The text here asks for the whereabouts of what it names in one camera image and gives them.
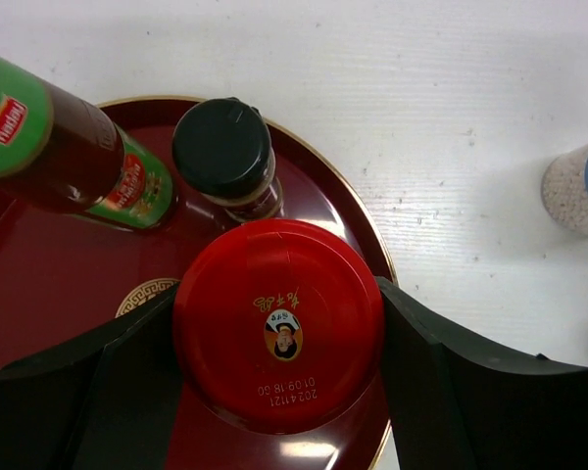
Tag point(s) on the small spice jar black lid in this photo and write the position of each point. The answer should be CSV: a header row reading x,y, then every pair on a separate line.
x,y
222,148

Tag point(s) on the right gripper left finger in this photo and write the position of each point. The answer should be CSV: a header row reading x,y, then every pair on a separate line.
x,y
106,399

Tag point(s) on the chili sauce jar red lid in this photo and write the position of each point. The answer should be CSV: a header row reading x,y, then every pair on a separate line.
x,y
278,326

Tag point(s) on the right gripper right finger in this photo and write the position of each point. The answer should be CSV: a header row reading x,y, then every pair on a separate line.
x,y
458,400

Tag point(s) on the blue-label jar silver lid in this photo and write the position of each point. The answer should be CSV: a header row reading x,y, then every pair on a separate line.
x,y
564,190

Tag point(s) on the green-label sauce bottle yellow cap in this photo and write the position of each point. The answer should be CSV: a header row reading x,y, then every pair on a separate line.
x,y
65,155

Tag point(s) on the round red lacquer tray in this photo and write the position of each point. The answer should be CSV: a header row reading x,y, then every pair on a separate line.
x,y
61,277

